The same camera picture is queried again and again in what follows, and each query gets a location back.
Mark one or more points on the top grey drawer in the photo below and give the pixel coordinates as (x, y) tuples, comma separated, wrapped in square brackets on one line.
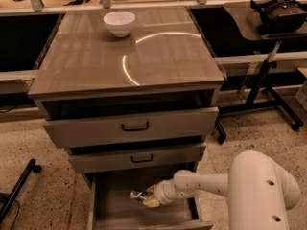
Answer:
[(131, 128)]

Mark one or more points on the black floor stand leg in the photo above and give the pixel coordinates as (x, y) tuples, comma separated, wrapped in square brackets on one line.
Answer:
[(7, 200)]

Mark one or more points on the white ceramic bowl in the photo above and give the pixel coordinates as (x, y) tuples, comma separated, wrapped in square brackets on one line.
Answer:
[(119, 23)]

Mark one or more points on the middle grey drawer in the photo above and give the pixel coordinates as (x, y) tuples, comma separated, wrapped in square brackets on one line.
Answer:
[(137, 158)]

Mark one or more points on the grey drawer cabinet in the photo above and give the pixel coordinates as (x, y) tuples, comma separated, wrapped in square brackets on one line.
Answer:
[(162, 65)]

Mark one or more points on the bottom grey open drawer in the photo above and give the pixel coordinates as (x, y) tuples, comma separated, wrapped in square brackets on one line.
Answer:
[(112, 208)]

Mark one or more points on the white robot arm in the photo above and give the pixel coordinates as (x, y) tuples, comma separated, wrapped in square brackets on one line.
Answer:
[(259, 191)]

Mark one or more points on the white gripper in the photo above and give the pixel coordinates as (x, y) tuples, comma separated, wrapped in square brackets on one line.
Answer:
[(162, 192)]

